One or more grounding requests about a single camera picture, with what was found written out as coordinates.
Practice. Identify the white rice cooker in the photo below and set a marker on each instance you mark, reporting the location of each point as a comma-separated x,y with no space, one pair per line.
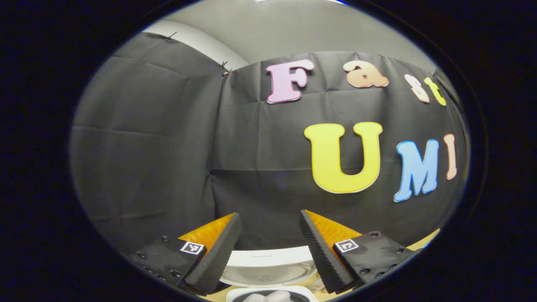
268,256

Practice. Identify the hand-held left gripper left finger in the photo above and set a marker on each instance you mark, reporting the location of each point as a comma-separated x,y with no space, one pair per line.
222,256

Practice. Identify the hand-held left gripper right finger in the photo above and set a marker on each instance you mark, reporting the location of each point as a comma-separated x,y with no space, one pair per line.
321,256

